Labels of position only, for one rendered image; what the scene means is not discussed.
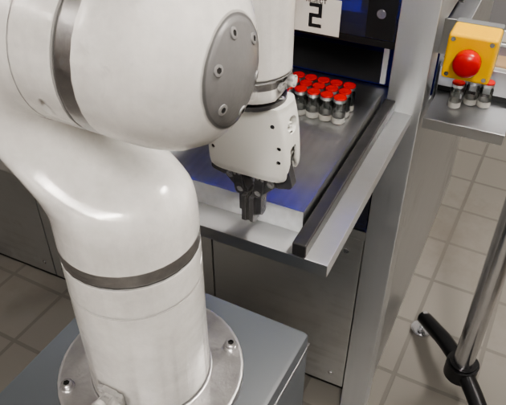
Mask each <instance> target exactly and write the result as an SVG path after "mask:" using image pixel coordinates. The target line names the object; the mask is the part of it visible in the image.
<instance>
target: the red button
mask: <svg viewBox="0 0 506 405"><path fill-rule="evenodd" d="M481 63H482V61H481V58H480V56H479V54H478V53H477V52H475V51H473V50H463V51H460V52H459V53H458V54H457V55H456V56H455V58H454V60H453V62H452V69H453V72H454V73H455V74H456V75H457V76H459V77H461V78H471V77H473V76H475V75H476V74H477V73H478V71H479V69H480V67H481Z"/></svg>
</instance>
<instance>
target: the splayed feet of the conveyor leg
mask: <svg viewBox="0 0 506 405"><path fill-rule="evenodd" d="M411 330H412V332H413V333H414V334H415V335H417V336H419V337H421V338H425V337H428V336H431V337H432V338H433V339H434V340H435V341H436V343H437V344H438V345H439V347H440V348H441V350H442V351H443V353H444V354H445V356H446V357H447V360H446V362H445V365H444V368H443V373H444V375H445V377H446V378H447V379H448V380H449V381H450V382H451V383H453V384H455V385H456V386H460V387H462V389H463V393H464V395H465V397H466V400H467V403H468V405H487V403H486V401H485V398H484V395H483V393H482V391H481V389H480V386H479V384H478V382H477V379H476V376H477V374H478V372H479V362H478V360H477V359H476V360H475V364H474V366H473V367H472V368H471V369H469V370H464V369H461V368H459V367H457V365H456V364H455V363H454V360H453V358H454V355H455V351H456V348H457V343H456V342H455V340H454V339H453V337H452V336H451V335H450V334H449V333H448V332H447V331H446V330H445V329H444V328H443V327H442V326H441V325H440V324H439V323H438V322H437V321H436V319H435V318H434V317H433V316H432V315H431V314H430V313H428V312H427V311H423V312H421V313H420V314H419V315H418V320H417V321H414V322H413V323H412V324H411Z"/></svg>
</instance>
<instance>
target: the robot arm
mask: <svg viewBox="0 0 506 405"><path fill-rule="evenodd" d="M295 10H296V0H0V159H1V161H2V162H3V163H4V164H5V165H6V167H7V168H8V169H9V170H10V171H11V172H12V174H13V175H14V176H15V177H16V178H17V179H18V180H19V181H20V182H21V183H22V184H23V185H24V186H25V187H26V188H27V190H28V191H29V192H30V193H31V194H32V195H33V197H34V198H35V199H36V200H37V201H38V203H39V204H40V206H41V207H42V208H43V209H44V211H45V212H46V214H47V217H48V218H49V220H50V223H51V229H52V232H53V236H54V239H55V244H56V247H57V251H58V253H59V259H60V262H61V265H62V268H63V274H64V276H65V280H66V283H67V289H68V292H69V295H70V298H71V303H72V307H73V310H74V313H75V319H76V321H77V325H78V328H79V332H80V333H79V335H78V336H77V337H76V338H75V340H74V341H73V342H72V343H71V344H70V346H69V348H68V350H67V352H66V354H65V355H64V356H63V361H62V363H61V366H60V368H59V376H58V382H57V384H58V396H59V401H60V404H61V405H235V402H236V400H237V398H238V397H239V392H240V389H241V386H242V383H243V354H242V350H241V347H240V344H239V341H238V338H237V337H236V336H235V334H234V332H233V330H232V329H231V327H230V326H229V325H228V324H227V323H226V322H225V321H224V320H223V319H222V318H221V317H220V316H218V315H217V314H216V313H214V312H213V311H211V310H209V309H207V308H206V297H205V285H204V274H203V262H202V241H201V232H200V218H199V210H198V198H197V195H196V191H195V188H194V184H193V181H192V179H191V177H190V175H189V174H188V172H187V171H186V169H185V168H184V167H183V165H182V164H181V163H180V162H179V161H178V160H177V159H176V158H175V156H173V155H172V154H171V152H170V151H180V150H188V149H193V148H197V147H200V146H203V145H208V144H209V151H210V160H211V161H212V163H211V165H212V166H213V167H214V168H215V169H216V170H219V171H221V172H223V173H226V175H227V176H228V177H229V179H230V180H231V181H232V182H233V183H234V184H235V190H236V191H237V192H238V193H239V208H240V209H242V219H244V220H247V219H248V220H250V222H252V223H254V222H255V221H256V220H257V218H258V217H259V216H260V215H262V214H263V213H264V212H265V210H266V207H267V192H269V191H271V190H273V189H274V188H278V189H285V190H290V189H291V188H293V186H294V185H295V184H296V177H295V173H294V169H293V166H295V167H297V165H298V163H299V160H300V127H299V118H298V112H297V107H296V99H295V96H294V94H293V93H291V92H288V90H287V89H288V88H290V87H295V86H296V83H297V79H298V78H297V75H294V74H292V66H293V47H294V29H295ZM254 178H255V181H253V179H254Z"/></svg>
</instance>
